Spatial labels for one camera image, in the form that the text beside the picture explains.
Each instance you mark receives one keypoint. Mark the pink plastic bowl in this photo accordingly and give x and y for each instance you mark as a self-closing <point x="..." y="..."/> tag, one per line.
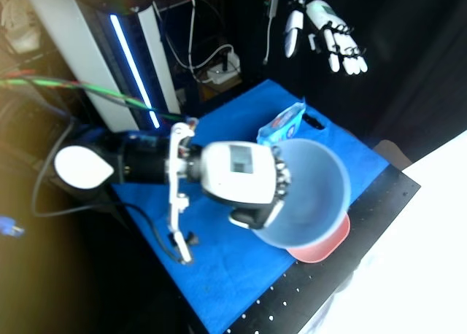
<point x="321" y="250"/>

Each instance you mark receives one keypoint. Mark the blue plug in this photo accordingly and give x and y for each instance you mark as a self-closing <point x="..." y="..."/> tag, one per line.
<point x="11" y="228"/>

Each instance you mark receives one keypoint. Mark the light blue plastic bowl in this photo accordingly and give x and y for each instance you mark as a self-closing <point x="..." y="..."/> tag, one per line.
<point x="321" y="188"/>

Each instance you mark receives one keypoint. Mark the blue cloth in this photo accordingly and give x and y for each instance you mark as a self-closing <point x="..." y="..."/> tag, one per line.
<point x="219" y="275"/>

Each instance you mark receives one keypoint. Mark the blue snack packet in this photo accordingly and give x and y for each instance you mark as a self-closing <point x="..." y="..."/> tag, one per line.
<point x="282" y="124"/>

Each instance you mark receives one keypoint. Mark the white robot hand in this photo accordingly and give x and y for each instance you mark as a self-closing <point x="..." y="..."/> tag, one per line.
<point x="237" y="181"/>
<point x="324" y="16"/>

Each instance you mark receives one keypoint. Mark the white power strip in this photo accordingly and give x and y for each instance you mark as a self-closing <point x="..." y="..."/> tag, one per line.
<point x="222" y="75"/>

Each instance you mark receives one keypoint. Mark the white robot body column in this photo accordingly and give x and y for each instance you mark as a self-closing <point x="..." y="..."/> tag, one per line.
<point x="73" y="46"/>

